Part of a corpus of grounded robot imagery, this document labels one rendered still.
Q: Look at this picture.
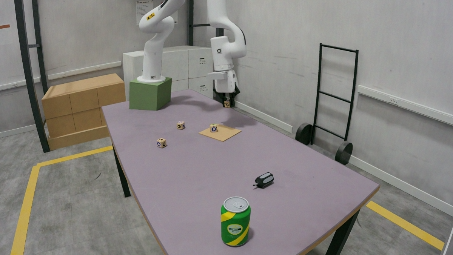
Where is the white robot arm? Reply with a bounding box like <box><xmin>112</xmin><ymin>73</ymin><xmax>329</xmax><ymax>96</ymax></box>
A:
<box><xmin>137</xmin><ymin>0</ymin><xmax>247</xmax><ymax>83</ymax></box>

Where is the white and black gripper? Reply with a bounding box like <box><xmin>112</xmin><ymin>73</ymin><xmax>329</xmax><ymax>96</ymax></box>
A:
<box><xmin>214</xmin><ymin>69</ymin><xmax>240</xmax><ymax>108</ymax></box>

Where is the tan square mat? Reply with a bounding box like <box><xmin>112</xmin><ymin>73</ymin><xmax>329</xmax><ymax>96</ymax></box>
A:
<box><xmin>199</xmin><ymin>124</ymin><xmax>241</xmax><ymax>142</ymax></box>

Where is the green drink can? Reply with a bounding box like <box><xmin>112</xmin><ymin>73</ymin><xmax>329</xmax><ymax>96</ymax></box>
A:
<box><xmin>221</xmin><ymin>197</ymin><xmax>251</xmax><ymax>246</ymax></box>

